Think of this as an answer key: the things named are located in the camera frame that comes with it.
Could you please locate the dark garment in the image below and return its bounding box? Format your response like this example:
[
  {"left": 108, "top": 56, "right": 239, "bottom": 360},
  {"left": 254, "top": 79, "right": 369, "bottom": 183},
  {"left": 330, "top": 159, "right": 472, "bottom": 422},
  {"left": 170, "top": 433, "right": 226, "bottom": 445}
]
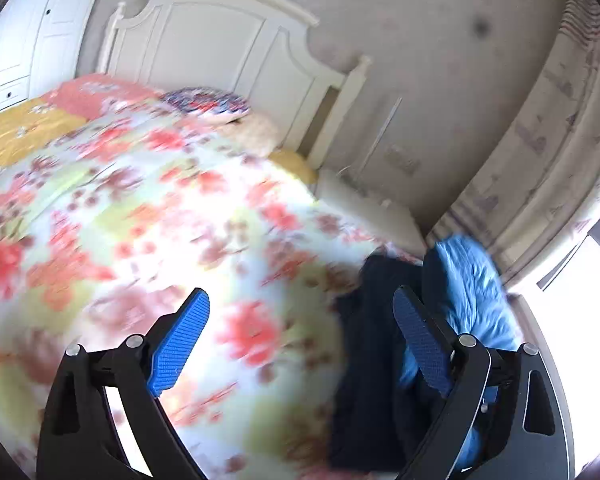
[{"left": 326, "top": 252, "right": 462, "bottom": 475}]

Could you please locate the white nightstand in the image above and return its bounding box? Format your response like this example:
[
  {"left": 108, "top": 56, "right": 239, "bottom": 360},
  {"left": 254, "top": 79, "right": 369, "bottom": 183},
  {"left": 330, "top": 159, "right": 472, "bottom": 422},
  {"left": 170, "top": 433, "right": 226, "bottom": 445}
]
[{"left": 314, "top": 167, "right": 427, "bottom": 257}]

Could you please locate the white bed headboard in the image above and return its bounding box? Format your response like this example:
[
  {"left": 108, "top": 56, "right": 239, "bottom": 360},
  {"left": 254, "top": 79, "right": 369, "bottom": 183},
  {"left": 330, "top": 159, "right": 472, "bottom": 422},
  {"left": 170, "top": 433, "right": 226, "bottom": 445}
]
[{"left": 97, "top": 0, "right": 373, "bottom": 171}]

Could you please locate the floral blanket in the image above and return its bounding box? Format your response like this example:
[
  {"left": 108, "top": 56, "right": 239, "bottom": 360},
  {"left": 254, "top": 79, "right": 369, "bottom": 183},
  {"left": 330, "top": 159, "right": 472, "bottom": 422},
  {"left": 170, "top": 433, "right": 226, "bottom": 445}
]
[{"left": 0, "top": 105, "right": 423, "bottom": 480}]

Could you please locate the dark window frame bar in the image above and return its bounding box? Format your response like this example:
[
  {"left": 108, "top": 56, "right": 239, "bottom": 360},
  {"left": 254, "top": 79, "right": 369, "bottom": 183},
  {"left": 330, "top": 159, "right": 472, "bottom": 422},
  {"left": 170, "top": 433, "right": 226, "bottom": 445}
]
[{"left": 536, "top": 214, "right": 600, "bottom": 292}]

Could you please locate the beige pillow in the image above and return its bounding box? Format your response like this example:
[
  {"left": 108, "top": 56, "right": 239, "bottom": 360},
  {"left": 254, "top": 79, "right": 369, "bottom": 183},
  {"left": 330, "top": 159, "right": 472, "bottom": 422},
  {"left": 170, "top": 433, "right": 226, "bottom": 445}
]
[{"left": 219, "top": 111, "right": 284, "bottom": 157}]

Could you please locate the yellow and orange bedsheet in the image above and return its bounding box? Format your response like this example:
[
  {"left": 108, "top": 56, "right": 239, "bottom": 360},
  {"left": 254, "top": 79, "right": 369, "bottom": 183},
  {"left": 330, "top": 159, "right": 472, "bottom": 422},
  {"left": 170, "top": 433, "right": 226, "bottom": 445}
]
[{"left": 0, "top": 72, "right": 319, "bottom": 192}]

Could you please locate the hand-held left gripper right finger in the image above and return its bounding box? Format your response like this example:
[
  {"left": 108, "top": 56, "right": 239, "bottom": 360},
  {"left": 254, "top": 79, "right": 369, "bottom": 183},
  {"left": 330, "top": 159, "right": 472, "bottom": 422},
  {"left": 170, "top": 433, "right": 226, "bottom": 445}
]
[{"left": 392, "top": 284, "right": 569, "bottom": 480}]

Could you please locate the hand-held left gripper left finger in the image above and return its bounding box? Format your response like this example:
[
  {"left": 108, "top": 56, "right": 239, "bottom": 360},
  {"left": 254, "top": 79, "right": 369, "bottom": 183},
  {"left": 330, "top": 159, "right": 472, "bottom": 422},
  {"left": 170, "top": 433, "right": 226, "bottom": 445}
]
[{"left": 36, "top": 287, "right": 211, "bottom": 480}]

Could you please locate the white wardrobe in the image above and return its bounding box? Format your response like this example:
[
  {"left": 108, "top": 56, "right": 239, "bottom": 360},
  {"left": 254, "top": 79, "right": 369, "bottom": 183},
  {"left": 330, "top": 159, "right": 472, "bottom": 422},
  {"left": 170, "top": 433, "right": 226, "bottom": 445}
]
[{"left": 0, "top": 0, "right": 115, "bottom": 122}]

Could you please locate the patterned beige curtain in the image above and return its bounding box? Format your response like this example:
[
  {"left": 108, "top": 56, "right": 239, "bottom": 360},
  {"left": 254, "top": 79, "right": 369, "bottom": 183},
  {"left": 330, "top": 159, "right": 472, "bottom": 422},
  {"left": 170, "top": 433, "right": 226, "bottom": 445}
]
[{"left": 427, "top": 0, "right": 600, "bottom": 288}]

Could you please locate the blue and red patterned pillow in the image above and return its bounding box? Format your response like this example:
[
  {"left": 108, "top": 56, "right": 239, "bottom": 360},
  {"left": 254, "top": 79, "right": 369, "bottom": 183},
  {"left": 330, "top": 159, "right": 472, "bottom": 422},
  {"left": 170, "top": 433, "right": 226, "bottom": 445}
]
[{"left": 159, "top": 87, "right": 254, "bottom": 122}]

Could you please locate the blue quilted jacket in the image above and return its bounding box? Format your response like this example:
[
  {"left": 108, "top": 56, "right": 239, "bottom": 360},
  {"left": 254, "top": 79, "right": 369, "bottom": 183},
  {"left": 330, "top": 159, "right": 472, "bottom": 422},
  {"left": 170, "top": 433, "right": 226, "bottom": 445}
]
[{"left": 397, "top": 234, "right": 525, "bottom": 476}]

